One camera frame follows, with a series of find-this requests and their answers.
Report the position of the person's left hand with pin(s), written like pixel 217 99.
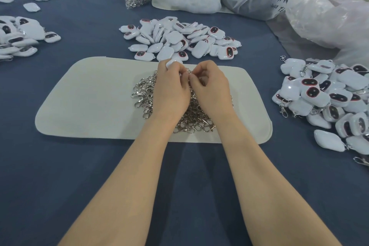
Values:
pixel 170 92

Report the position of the person's right hand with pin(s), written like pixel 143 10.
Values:
pixel 214 90

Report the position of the white fob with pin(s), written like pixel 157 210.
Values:
pixel 172 63

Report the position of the person's left forearm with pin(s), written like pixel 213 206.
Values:
pixel 125 185

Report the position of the person's right forearm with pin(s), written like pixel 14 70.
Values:
pixel 268 185

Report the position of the cream felt work mat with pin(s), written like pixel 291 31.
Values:
pixel 85 99

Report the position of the crumpled clear plastic bag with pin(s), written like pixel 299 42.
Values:
pixel 333 20

